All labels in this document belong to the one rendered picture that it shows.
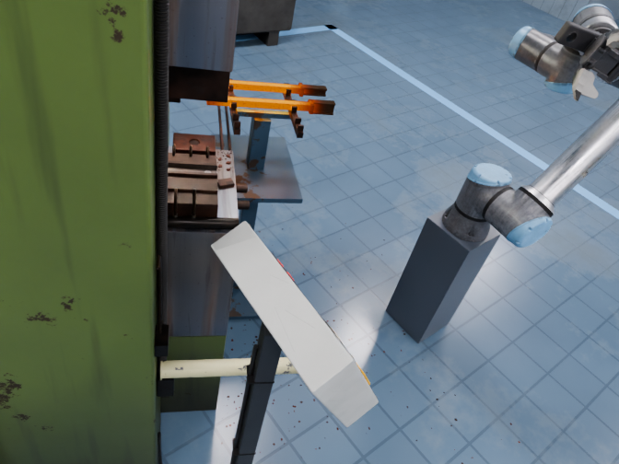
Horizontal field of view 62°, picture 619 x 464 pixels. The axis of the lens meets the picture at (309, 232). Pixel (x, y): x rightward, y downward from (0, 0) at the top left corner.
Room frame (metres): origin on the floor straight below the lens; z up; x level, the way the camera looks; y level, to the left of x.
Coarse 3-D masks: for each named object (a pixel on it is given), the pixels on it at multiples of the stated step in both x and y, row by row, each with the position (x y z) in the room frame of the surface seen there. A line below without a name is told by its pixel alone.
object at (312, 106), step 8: (208, 104) 1.53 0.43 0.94; (216, 104) 1.54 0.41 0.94; (224, 104) 1.55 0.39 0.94; (240, 104) 1.57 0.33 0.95; (248, 104) 1.58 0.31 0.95; (256, 104) 1.59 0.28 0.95; (264, 104) 1.60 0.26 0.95; (272, 104) 1.61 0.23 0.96; (280, 104) 1.62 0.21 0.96; (288, 104) 1.63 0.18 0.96; (296, 104) 1.64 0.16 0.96; (304, 104) 1.66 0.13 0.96; (312, 104) 1.66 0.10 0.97; (320, 104) 1.68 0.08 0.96; (328, 104) 1.68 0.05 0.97; (312, 112) 1.65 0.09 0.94; (320, 112) 1.68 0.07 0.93; (328, 112) 1.69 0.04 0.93
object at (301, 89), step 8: (232, 80) 1.70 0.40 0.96; (240, 88) 1.69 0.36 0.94; (248, 88) 1.69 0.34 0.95; (256, 88) 1.71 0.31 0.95; (264, 88) 1.72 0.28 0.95; (272, 88) 1.73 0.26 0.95; (280, 88) 1.74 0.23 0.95; (288, 88) 1.75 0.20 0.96; (296, 88) 1.76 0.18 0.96; (304, 88) 1.76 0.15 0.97; (312, 88) 1.78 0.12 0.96; (320, 88) 1.80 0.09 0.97; (320, 96) 1.80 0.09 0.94
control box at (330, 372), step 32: (224, 256) 0.65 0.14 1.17; (256, 256) 0.65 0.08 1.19; (256, 288) 0.59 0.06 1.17; (288, 288) 0.59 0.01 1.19; (288, 320) 0.53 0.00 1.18; (320, 320) 0.53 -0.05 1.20; (288, 352) 0.48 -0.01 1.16; (320, 352) 0.48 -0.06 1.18; (320, 384) 0.44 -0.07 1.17; (352, 384) 0.49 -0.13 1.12; (352, 416) 0.52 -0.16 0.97
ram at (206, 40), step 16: (176, 0) 0.91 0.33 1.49; (192, 0) 0.92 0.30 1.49; (208, 0) 0.93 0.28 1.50; (224, 0) 0.94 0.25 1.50; (176, 16) 0.91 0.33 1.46; (192, 16) 0.92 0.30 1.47; (208, 16) 0.93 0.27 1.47; (224, 16) 0.94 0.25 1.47; (176, 32) 0.91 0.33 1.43; (192, 32) 0.92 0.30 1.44; (208, 32) 0.93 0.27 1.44; (224, 32) 0.94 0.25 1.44; (176, 48) 0.91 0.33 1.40; (192, 48) 0.92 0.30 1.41; (208, 48) 0.93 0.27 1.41; (224, 48) 0.94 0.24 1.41; (176, 64) 0.91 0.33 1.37; (192, 64) 0.92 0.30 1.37; (208, 64) 0.93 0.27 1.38; (224, 64) 0.94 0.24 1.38
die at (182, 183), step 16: (176, 160) 1.12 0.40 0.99; (192, 160) 1.13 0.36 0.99; (208, 160) 1.15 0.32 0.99; (176, 176) 1.06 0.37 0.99; (192, 176) 1.07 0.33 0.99; (208, 176) 1.08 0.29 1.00; (192, 192) 1.02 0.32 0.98; (208, 192) 1.03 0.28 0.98; (192, 208) 0.98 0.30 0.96; (208, 208) 0.99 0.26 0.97
